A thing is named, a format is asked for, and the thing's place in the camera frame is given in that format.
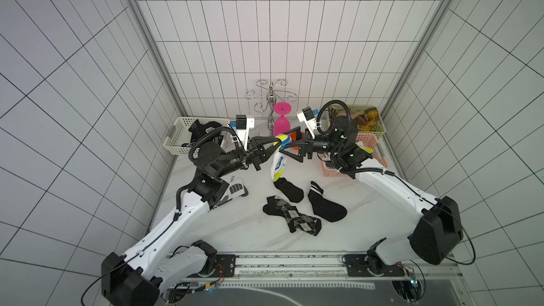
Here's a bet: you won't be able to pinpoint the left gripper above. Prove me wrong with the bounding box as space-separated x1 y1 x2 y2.
217 135 285 176

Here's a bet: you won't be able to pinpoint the black grey argyle sock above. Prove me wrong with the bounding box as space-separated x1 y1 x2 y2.
262 195 322 236

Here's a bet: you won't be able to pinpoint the white sock yellow blue patches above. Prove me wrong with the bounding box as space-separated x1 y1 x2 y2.
356 141 374 154

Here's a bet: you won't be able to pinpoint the black sock white logo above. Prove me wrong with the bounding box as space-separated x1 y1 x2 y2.
189 120 222 144

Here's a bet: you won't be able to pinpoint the black sock white stripes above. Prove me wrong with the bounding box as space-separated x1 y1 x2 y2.
307 181 348 222

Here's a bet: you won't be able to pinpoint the yellow brown plaid sock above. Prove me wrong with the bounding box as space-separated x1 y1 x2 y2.
358 108 380 132

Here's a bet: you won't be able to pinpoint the black white sock pile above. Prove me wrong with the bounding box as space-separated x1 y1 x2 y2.
273 177 305 203

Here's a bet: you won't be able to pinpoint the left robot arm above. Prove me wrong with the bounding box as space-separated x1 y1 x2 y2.
101 115 283 305

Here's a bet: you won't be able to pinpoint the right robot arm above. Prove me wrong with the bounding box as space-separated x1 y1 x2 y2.
271 100 464 276

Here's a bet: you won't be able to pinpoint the pink plastic basket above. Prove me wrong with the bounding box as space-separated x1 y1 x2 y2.
322 132 390 177

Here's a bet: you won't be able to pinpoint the green plastic basket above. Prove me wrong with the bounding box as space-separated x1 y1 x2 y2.
348 105 386 138

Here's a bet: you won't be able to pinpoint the white plastic basket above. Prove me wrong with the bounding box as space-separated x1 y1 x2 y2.
163 116 229 156

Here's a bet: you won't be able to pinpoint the pink plastic goblet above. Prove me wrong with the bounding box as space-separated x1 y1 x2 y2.
273 102 292 136

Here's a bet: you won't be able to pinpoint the chrome cup holder stand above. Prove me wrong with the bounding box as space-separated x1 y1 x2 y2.
245 79 298 135

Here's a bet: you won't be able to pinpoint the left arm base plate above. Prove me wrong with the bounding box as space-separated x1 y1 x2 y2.
189 254 237 279

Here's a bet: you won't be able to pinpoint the aluminium rail frame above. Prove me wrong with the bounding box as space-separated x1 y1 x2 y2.
157 252 474 305

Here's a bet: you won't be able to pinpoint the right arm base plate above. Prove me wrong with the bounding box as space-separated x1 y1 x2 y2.
341 254 406 278

